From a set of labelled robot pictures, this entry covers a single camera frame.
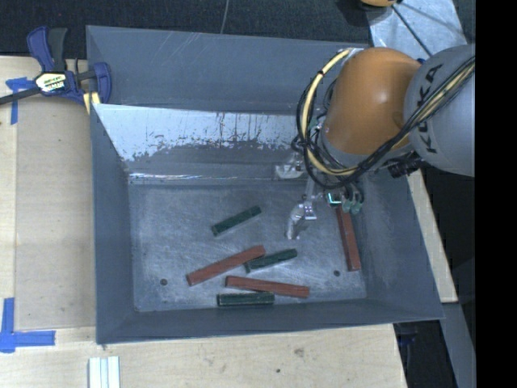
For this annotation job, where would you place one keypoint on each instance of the red-brown flat block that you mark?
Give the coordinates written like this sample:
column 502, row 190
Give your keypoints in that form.
column 266, row 286
column 349, row 243
column 224, row 266

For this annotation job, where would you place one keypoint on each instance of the pale wood flat board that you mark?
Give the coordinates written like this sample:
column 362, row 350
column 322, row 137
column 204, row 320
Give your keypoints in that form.
column 52, row 216

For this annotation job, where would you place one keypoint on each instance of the black cylinder on white bracket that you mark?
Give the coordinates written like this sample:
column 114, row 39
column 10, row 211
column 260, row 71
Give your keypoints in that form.
column 404, row 167

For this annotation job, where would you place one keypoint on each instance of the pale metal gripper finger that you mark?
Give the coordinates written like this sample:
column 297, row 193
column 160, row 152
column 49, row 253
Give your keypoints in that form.
column 294, row 225
column 310, row 212

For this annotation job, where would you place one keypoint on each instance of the dark green flat block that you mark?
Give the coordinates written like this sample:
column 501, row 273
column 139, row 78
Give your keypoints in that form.
column 236, row 220
column 245, row 299
column 271, row 259

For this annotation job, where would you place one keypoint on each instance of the grey metal bin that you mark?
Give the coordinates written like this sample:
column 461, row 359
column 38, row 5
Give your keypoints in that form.
column 194, row 75

